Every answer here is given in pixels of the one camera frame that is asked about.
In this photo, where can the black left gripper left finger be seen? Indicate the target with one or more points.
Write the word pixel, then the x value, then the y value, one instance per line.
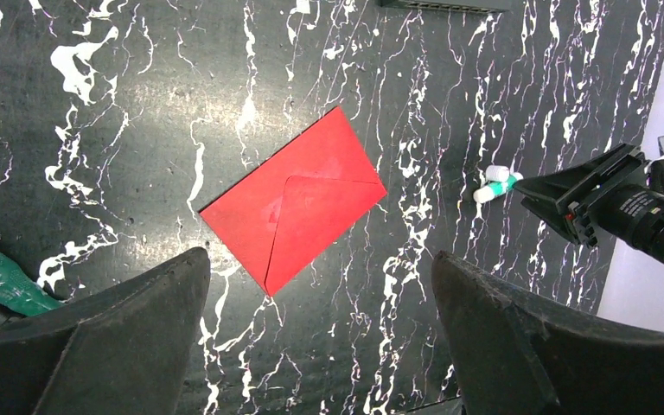
pixel 124 350

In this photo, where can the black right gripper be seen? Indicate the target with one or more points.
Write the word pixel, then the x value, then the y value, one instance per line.
pixel 619 193

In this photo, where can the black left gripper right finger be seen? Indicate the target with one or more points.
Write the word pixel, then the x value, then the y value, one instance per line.
pixel 515 352

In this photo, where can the white green glue stick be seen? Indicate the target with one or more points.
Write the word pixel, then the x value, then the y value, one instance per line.
pixel 494 190

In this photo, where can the red paper envelope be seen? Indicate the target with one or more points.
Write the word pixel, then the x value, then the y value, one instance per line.
pixel 280 217

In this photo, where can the white glue stick cap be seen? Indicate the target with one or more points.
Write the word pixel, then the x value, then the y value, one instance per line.
pixel 497 173

